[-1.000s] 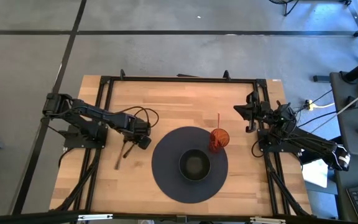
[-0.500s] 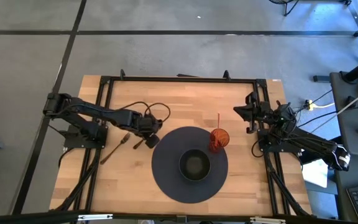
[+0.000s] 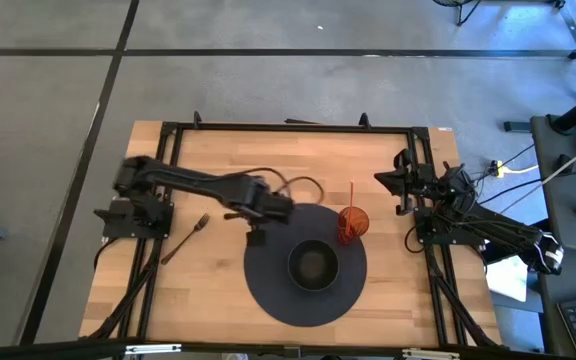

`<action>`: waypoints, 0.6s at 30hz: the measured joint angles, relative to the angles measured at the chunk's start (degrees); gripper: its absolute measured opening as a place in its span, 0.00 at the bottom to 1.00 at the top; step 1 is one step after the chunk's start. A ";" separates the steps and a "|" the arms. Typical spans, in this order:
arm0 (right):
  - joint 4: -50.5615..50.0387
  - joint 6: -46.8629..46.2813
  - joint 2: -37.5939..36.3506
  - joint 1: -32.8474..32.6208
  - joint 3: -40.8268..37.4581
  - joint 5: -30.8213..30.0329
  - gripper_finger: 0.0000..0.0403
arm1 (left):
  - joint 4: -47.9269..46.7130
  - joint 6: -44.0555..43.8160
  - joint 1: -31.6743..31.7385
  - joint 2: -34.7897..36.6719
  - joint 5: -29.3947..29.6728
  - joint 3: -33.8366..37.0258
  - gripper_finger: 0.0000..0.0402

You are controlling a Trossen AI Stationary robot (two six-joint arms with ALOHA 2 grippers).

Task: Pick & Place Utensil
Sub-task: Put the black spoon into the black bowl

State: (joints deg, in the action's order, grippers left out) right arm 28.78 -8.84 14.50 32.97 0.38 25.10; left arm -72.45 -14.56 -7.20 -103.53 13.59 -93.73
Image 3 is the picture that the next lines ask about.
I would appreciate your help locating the black frame clamp knob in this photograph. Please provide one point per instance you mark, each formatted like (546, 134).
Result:
(196, 120)
(364, 121)

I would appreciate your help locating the black aluminium table frame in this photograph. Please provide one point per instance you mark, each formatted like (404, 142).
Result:
(293, 128)

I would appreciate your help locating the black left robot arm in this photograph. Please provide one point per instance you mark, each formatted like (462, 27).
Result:
(193, 182)

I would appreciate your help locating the black frame crossbeam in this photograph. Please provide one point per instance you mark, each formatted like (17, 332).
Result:
(68, 348)

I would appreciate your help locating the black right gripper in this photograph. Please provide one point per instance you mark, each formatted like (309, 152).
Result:
(420, 182)

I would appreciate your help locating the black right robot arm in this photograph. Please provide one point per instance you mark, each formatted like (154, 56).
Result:
(508, 232)

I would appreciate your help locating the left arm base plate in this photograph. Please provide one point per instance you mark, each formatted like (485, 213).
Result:
(118, 225)

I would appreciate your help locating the orange straw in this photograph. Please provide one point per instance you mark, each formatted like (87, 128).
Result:
(352, 195)

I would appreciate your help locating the white sheet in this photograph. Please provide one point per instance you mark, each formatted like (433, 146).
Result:
(508, 277)

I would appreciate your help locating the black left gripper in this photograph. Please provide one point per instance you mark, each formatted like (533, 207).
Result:
(273, 205)

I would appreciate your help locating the dark metal fork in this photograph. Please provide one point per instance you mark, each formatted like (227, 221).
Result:
(201, 223)

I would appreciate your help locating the yellow power plug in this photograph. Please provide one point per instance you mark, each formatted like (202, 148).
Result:
(499, 169)

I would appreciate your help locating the black bowl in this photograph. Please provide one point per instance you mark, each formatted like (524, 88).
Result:
(313, 265)

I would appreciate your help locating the silver frame bracket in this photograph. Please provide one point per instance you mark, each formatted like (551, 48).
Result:
(430, 354)
(153, 349)

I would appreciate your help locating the orange translucent cup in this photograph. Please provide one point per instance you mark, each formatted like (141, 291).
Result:
(360, 222)

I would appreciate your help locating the round black placemat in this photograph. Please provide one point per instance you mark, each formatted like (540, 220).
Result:
(278, 300)

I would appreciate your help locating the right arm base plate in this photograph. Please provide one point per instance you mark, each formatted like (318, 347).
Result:
(427, 234)

